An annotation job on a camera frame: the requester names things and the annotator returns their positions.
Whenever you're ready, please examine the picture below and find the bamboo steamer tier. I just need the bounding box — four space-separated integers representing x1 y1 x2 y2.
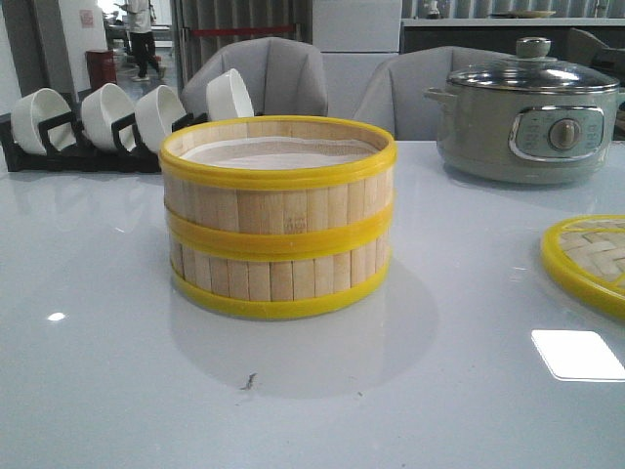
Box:
169 230 391 320
159 115 396 261

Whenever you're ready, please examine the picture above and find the woven bamboo steamer lid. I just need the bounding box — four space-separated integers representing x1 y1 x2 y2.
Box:
540 214 624 320

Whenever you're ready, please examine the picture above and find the paper liner in left tier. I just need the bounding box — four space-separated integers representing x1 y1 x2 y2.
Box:
181 137 377 170

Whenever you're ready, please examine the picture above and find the left grey upholstered chair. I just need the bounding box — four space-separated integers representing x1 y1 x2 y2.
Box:
181 37 328 116

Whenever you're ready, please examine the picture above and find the grey upholstered chair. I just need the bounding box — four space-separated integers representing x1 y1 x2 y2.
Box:
181 37 328 116
353 46 507 141

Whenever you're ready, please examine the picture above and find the right grey upholstered chair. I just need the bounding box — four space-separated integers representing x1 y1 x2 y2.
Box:
353 46 507 141

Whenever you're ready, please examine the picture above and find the white bowl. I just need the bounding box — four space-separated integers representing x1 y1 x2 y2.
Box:
135 85 187 153
81 83 135 151
11 88 70 155
206 68 254 121

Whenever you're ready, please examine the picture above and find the white cabinet in background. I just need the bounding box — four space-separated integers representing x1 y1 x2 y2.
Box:
312 1 402 118

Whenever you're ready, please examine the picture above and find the red barrier tape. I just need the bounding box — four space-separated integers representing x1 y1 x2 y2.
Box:
190 24 297 37

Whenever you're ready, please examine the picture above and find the black dish rack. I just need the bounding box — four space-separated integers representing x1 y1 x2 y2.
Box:
1 111 160 173

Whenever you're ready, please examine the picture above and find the grey-green electric cooking pot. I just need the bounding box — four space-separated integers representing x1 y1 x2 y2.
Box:
424 85 624 185

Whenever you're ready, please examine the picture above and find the red bin in background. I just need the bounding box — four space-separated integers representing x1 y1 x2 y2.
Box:
85 50 117 91

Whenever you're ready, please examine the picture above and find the glass pot lid with knob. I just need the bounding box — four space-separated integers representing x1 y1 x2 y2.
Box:
447 36 619 94

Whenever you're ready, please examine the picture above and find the person standing in background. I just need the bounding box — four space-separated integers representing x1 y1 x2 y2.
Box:
115 0 166 82

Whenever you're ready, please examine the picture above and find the white bowl far left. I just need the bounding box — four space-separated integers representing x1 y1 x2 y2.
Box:
11 88 70 155

